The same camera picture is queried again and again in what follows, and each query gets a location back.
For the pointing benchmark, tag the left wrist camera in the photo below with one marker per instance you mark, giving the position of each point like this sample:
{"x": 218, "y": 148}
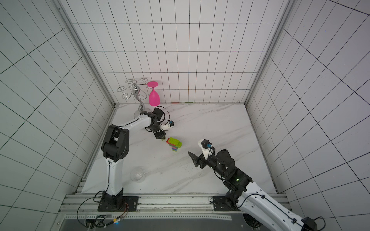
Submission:
{"x": 167, "y": 126}

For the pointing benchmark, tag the pink plastic wine glass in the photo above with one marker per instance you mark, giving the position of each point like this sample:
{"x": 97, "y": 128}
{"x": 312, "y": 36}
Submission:
{"x": 154, "y": 98}

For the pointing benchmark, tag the long lime lego brick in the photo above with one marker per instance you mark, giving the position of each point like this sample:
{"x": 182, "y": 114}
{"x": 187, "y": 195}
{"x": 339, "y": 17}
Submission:
{"x": 176, "y": 142}

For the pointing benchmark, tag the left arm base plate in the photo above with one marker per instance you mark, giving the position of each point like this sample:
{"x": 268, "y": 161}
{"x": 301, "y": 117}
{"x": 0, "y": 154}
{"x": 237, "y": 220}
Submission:
{"x": 118, "y": 204}

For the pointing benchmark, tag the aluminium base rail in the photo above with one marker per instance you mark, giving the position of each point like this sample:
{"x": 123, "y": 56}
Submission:
{"x": 83, "y": 207}

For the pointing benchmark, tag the silver glass holder stand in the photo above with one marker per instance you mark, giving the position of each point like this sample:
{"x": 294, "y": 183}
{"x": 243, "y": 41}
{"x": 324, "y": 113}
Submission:
{"x": 133, "y": 90}

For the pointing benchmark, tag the clear glass cup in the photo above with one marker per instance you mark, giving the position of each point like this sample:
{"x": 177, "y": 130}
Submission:
{"x": 137, "y": 175}

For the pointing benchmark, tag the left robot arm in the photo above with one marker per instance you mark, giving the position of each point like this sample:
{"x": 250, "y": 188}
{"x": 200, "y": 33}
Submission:
{"x": 115, "y": 148}

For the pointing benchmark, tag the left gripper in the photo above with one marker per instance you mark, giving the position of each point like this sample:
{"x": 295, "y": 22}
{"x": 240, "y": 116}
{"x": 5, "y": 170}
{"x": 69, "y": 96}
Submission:
{"x": 159, "y": 135}

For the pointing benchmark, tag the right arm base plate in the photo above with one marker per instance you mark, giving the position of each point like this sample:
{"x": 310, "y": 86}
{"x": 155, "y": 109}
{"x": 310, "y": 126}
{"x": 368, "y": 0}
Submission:
{"x": 222, "y": 203}

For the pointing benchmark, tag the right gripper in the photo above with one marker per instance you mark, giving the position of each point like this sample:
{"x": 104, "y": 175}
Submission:
{"x": 202, "y": 161}

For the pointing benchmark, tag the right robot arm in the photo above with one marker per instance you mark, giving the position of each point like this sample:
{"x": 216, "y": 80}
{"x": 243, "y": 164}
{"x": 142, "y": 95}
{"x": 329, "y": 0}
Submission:
{"x": 245, "y": 195}

